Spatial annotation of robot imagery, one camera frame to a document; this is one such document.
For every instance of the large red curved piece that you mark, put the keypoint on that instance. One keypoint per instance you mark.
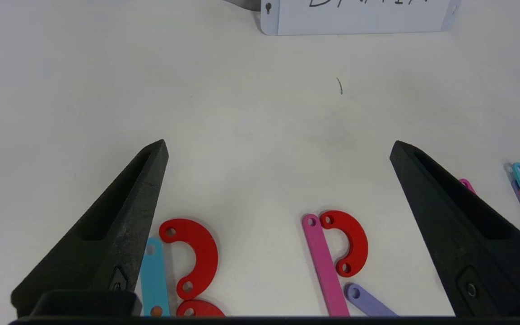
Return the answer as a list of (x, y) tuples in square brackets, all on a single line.
[(203, 255), (200, 309)]

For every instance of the long pink plastic bar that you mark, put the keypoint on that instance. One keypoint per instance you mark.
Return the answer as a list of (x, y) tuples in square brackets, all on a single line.
[(324, 271), (466, 185)]

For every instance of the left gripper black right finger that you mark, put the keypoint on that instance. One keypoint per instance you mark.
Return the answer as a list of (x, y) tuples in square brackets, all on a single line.
[(472, 248)]

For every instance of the small red curved piece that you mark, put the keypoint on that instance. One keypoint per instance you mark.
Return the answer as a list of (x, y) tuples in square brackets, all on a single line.
[(357, 241)]

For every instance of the white BRAIN word card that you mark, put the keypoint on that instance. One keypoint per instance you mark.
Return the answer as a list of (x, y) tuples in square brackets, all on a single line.
[(359, 18)]

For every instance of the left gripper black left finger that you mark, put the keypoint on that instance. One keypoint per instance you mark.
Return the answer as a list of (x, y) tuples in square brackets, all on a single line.
[(115, 234)]

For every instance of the long blue plastic bar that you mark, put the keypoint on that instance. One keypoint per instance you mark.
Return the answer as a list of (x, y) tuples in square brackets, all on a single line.
[(154, 280)]

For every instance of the short purple plastic bar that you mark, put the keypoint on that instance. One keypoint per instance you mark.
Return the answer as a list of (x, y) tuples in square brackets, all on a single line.
[(370, 303)]

